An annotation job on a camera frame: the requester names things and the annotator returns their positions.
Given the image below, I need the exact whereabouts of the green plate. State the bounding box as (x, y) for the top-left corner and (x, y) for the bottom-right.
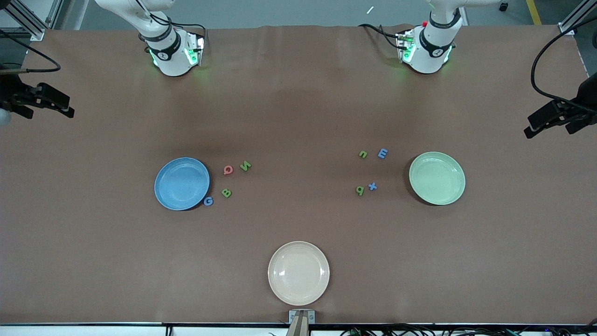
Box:
(409, 152), (466, 206)

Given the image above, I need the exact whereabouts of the blue plate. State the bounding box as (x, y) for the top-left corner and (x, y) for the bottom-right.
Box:
(154, 157), (210, 211)

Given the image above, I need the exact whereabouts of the beige plate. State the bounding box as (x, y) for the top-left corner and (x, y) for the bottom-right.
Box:
(268, 241), (330, 306)

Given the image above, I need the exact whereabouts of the brown table cover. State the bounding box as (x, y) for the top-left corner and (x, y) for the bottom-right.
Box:
(0, 23), (597, 325)

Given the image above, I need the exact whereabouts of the aluminium frame extrusion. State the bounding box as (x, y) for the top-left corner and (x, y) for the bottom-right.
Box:
(559, 0), (597, 35)
(0, 0), (63, 42)

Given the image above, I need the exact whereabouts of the black base cable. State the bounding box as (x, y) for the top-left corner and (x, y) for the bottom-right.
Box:
(358, 23), (406, 49)

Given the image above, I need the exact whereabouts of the white table edge rail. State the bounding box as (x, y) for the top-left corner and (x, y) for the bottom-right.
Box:
(0, 322), (597, 336)

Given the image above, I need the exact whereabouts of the black cable bundle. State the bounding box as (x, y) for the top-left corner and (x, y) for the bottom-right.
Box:
(340, 323), (597, 336)

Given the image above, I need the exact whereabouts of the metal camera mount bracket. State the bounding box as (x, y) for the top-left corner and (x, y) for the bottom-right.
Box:
(289, 309), (316, 336)

